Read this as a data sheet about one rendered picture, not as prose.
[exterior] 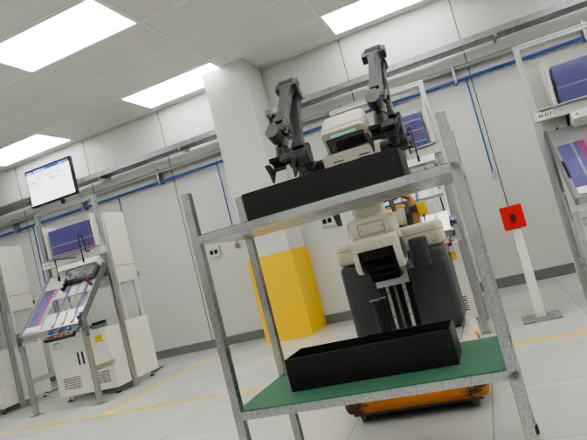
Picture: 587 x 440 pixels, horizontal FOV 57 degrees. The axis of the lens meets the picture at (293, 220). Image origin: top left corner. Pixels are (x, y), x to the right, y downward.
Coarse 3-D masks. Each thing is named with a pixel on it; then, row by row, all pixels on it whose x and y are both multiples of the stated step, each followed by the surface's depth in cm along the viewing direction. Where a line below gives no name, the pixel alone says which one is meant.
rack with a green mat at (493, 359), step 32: (448, 128) 152; (448, 160) 152; (352, 192) 162; (384, 192) 163; (192, 224) 181; (256, 224) 173; (288, 224) 197; (256, 256) 219; (480, 256) 150; (224, 352) 177; (480, 352) 174; (512, 352) 148; (288, 384) 198; (352, 384) 174; (384, 384) 165; (416, 384) 157; (448, 384) 153; (480, 384) 150; (512, 384) 148; (256, 416) 174
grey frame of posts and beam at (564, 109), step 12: (516, 48) 392; (516, 60) 392; (528, 84) 390; (528, 96) 390; (564, 108) 379; (576, 108) 377; (540, 120) 385; (540, 132) 388; (540, 144) 390; (552, 168) 385; (552, 180) 385; (564, 216) 384; (576, 216) 337; (564, 228) 386; (576, 228) 336; (576, 252) 382; (576, 264) 381
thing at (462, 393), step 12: (468, 324) 259; (468, 336) 235; (480, 336) 264; (408, 396) 230; (420, 396) 228; (432, 396) 226; (444, 396) 225; (456, 396) 223; (468, 396) 222; (480, 396) 222; (348, 408) 239; (360, 408) 237; (372, 408) 235; (384, 408) 233; (396, 408) 232; (408, 408) 233
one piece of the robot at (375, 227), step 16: (368, 144) 240; (384, 144) 239; (320, 160) 252; (336, 160) 246; (368, 208) 245; (384, 208) 250; (352, 224) 244; (368, 224) 242; (384, 224) 240; (352, 240) 246; (368, 240) 239; (384, 240) 236; (400, 240) 238; (352, 256) 242; (400, 256) 235
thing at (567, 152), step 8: (568, 144) 367; (576, 144) 364; (584, 144) 361; (560, 152) 365; (568, 152) 362; (576, 152) 359; (584, 152) 356; (568, 160) 358; (576, 160) 355; (584, 160) 352; (568, 168) 353; (576, 168) 350; (584, 168) 347; (576, 176) 346; (584, 176) 343; (576, 184) 342; (584, 184) 339; (584, 192) 335
